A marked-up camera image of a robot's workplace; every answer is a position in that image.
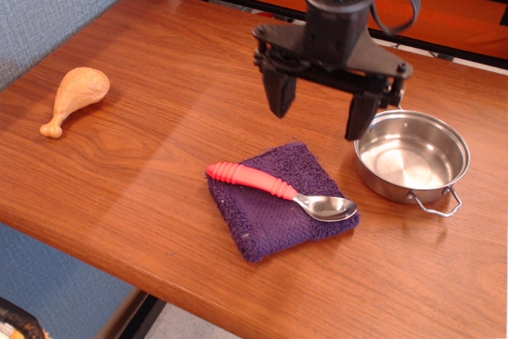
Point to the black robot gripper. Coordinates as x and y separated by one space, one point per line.
333 48

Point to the small stainless steel pot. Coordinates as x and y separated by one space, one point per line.
410 157

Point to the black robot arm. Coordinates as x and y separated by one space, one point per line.
333 48

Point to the purple folded cloth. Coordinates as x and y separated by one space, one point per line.
262 224

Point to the plastic toy chicken drumstick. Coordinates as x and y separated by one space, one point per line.
80 87

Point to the red handled metal spoon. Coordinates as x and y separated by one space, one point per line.
318 207

